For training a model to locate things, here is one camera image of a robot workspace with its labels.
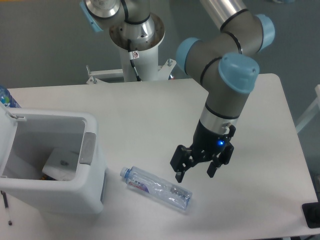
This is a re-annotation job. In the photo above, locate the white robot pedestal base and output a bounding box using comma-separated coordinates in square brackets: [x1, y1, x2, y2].
[86, 13, 177, 85]

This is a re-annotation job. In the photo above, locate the white plastic trash can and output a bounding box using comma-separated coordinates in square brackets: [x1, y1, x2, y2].
[0, 105, 107, 214]

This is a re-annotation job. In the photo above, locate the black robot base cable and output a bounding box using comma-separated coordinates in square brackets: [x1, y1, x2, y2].
[126, 38, 143, 82]

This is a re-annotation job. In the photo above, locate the white plastic bag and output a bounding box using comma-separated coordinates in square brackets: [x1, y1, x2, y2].
[42, 147, 79, 181]

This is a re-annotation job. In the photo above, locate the colourful trash inside can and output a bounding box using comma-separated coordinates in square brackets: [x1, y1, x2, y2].
[40, 174, 55, 181]

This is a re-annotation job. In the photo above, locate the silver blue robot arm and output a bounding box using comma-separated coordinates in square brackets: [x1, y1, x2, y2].
[170, 0, 275, 182]

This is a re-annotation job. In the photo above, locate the blue labelled bottle at edge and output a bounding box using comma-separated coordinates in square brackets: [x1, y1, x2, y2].
[0, 85, 21, 108]

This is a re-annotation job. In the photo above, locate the clear plastic water bottle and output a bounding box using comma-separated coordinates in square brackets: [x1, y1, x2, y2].
[119, 166, 192, 211]

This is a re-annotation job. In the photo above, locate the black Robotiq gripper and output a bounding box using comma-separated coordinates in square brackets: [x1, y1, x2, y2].
[170, 121, 236, 183]

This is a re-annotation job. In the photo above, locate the black device at table edge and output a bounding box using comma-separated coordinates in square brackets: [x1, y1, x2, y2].
[302, 202, 320, 229]

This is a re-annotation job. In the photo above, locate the black pen on table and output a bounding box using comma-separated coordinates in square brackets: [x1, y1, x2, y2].
[0, 190, 13, 226]

